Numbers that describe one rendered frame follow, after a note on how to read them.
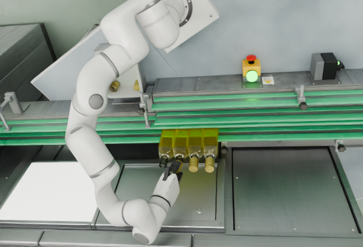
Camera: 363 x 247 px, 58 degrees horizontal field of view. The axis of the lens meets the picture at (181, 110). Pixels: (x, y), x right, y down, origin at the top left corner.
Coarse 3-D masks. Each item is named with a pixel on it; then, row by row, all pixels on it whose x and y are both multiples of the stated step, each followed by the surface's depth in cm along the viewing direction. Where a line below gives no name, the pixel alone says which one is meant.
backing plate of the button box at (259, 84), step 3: (261, 78) 136; (261, 81) 134; (243, 84) 134; (246, 84) 133; (249, 84) 133; (252, 84) 133; (255, 84) 133; (258, 84) 132; (261, 84) 132; (243, 87) 132; (246, 87) 132; (249, 87) 131; (252, 87) 131; (255, 87) 131; (258, 87) 131; (261, 87) 130
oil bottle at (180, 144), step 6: (180, 132) 134; (186, 132) 133; (174, 138) 131; (180, 138) 131; (186, 138) 130; (174, 144) 128; (180, 144) 128; (186, 144) 128; (174, 150) 126; (180, 150) 126; (186, 150) 127; (174, 156) 127; (186, 156) 127
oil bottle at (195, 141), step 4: (192, 128) 135; (196, 128) 135; (200, 128) 134; (192, 132) 133; (196, 132) 132; (200, 132) 132; (192, 136) 131; (196, 136) 130; (200, 136) 130; (192, 140) 129; (196, 140) 128; (200, 140) 128; (188, 144) 127; (192, 144) 127; (196, 144) 126; (200, 144) 126; (188, 148) 126; (192, 148) 125; (196, 148) 125; (200, 148) 125; (188, 152) 126; (192, 152) 125; (196, 152) 125; (200, 152) 125; (200, 156) 126
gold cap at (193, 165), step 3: (192, 159) 121; (195, 159) 121; (192, 162) 120; (195, 162) 120; (198, 162) 122; (189, 165) 120; (192, 165) 119; (195, 165) 119; (189, 168) 120; (192, 168) 120; (195, 168) 119; (192, 171) 121; (195, 171) 120
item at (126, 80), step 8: (136, 64) 134; (128, 72) 145; (136, 72) 136; (120, 80) 147; (128, 80) 147; (120, 88) 148; (128, 88) 147; (112, 96) 144; (120, 96) 144; (128, 96) 143; (136, 96) 143
